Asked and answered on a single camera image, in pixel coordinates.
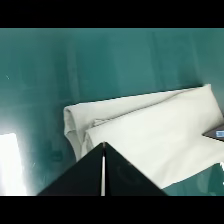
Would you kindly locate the white shirt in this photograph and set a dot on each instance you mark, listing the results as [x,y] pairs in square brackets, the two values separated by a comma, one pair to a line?
[160,133]

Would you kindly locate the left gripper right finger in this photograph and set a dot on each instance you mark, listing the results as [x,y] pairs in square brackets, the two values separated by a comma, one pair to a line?
[130,176]

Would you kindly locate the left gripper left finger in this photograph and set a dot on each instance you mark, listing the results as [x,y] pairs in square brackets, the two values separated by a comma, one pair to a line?
[83,176]

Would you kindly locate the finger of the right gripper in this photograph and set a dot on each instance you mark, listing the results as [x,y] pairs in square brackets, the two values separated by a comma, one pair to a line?
[215,134]

